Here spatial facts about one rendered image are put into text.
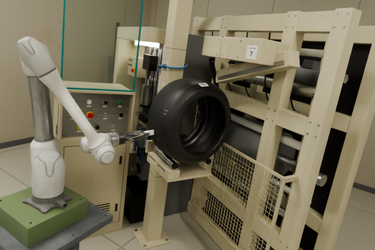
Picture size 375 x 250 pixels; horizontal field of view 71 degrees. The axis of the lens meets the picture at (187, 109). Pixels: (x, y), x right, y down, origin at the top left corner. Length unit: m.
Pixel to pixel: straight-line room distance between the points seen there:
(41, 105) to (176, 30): 1.02
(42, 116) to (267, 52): 1.34
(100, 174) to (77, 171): 0.18
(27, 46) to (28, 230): 0.86
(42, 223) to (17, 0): 3.23
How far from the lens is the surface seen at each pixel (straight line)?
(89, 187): 2.35
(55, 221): 1.60
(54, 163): 1.55
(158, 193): 2.33
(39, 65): 1.45
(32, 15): 4.35
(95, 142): 1.44
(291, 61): 1.68
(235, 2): 5.08
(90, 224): 1.68
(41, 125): 1.69
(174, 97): 1.63
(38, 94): 1.64
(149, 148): 2.07
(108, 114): 2.20
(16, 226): 1.61
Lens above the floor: 1.65
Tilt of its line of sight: 12 degrees down
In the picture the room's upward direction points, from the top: 8 degrees clockwise
